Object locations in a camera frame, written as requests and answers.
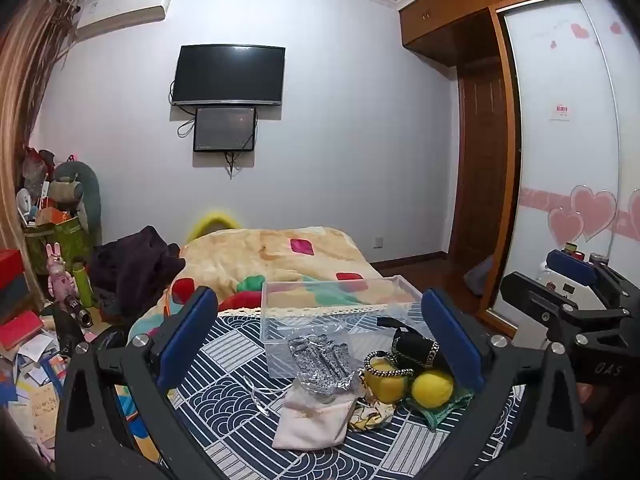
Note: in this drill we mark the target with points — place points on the yellow curved cushion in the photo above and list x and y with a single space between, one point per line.
212 220

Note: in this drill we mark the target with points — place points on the red box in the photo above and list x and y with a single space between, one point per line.
10 267

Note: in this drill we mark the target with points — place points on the white air conditioner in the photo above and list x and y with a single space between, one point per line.
122 15

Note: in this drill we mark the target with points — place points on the wooden overhead cabinet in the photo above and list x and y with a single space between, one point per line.
450 15

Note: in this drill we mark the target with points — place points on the small white fan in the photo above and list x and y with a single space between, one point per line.
24 205

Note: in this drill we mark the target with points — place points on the floral scrunchie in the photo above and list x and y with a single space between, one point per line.
372 412

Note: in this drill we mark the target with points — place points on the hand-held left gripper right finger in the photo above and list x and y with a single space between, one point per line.
452 340

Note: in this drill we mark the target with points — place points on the black wall television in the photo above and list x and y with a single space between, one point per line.
227 75

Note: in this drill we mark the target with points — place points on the paper label with red print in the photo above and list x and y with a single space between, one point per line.
560 111

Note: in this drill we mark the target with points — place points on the grey bag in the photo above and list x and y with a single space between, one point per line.
480 275

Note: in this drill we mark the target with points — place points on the white suitcase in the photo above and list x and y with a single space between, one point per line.
543 274

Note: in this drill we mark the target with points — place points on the dark purple clothing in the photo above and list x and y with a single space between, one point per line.
132 270

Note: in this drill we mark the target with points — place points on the pile of papers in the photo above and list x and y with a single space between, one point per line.
35 390

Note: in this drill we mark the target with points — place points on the red plastic bag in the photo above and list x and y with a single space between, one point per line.
36 170

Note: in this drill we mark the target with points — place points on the black flashlight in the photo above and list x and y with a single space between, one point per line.
79 310

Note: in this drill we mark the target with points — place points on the striped brown curtain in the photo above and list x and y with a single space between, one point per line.
25 90

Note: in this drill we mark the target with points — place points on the green bottle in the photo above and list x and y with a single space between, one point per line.
83 285

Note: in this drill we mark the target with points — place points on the small red jar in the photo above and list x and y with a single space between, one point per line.
574 251

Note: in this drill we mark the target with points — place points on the green storage box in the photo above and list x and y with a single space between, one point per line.
65 240

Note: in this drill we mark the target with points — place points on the clear plastic storage box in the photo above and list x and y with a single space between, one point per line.
340 305

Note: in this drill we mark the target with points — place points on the green cloth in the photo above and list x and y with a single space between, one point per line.
440 412

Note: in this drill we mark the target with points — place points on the grey plush toy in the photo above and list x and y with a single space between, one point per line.
75 190

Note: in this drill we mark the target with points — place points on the small wall monitor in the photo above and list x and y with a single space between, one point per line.
225 129

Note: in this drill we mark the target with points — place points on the brown wooden door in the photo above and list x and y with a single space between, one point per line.
482 170

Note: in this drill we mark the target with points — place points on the blue patterned bed mat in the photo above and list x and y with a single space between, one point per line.
240 410

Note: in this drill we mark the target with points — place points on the silver sequin cloth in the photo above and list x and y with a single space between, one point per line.
322 365

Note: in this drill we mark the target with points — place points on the red book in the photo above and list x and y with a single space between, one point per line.
20 330

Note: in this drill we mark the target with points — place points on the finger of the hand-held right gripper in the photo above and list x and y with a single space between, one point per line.
530 292
570 262

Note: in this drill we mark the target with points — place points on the pink rabbit toy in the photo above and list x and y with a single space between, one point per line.
59 275

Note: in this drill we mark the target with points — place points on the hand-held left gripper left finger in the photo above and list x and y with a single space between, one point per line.
187 332

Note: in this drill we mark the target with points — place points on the yellow fleece blanket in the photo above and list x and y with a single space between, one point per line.
280 255

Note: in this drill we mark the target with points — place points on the white wall outlet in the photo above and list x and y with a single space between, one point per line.
378 243

